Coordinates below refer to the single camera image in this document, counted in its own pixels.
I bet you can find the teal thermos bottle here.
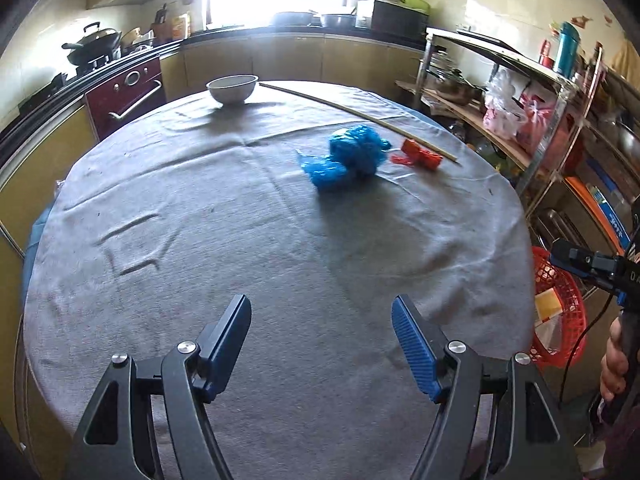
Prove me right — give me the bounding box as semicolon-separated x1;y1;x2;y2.
555;21;581;79

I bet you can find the grey tablecloth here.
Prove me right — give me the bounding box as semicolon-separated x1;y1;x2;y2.
22;79;536;480

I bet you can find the green lid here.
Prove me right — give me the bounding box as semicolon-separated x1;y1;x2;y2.
370;0;431;14

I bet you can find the red plastic basket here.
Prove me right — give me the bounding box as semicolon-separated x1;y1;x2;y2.
529;245;589;371

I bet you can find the yellow box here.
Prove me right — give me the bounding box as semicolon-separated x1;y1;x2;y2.
534;289;564;324

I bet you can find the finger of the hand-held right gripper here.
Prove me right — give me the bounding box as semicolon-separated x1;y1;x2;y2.
549;238;623;283

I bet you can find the metal pot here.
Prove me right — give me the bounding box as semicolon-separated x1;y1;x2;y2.
434;77;486;106

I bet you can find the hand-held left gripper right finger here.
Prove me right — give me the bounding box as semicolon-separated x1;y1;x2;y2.
391;294;583;480

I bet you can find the black wok with lid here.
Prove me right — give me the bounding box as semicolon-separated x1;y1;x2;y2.
61;21;123;66

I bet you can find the white bowl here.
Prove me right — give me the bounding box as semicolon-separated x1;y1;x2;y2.
206;74;260;106

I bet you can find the crumpled blue plastic bag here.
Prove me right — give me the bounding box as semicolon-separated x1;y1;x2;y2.
328;123;390;177
295;148;359;192

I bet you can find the red plastic bag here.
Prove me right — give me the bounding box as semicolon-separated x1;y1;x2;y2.
517;84;566;156

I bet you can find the orange plastic wrapper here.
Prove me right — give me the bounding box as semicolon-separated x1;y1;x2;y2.
389;138;444;172

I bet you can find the metal basin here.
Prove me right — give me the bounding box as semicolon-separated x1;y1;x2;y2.
269;10;316;27
319;12;357;30

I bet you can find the knife block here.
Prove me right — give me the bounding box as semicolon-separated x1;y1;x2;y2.
152;4;174;46

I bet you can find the dark red oven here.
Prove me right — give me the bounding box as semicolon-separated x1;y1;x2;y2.
83;57;168;141

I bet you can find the metal storage rack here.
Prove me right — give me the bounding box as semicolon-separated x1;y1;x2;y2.
395;27;640;262

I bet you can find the black microwave oven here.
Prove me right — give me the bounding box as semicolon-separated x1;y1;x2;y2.
355;0;430;44

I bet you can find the thin bamboo stick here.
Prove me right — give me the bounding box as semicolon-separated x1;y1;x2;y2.
258;81;459;164

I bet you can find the person's right hand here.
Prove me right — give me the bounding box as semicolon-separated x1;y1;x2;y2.
599;332;629;404

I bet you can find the pink plastic bag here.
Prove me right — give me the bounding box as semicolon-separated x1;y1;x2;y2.
482;67;531;141

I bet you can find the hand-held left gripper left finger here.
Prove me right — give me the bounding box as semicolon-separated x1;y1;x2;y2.
65;294;252;480

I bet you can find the black cable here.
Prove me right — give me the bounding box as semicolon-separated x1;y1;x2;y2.
557;287;617;407

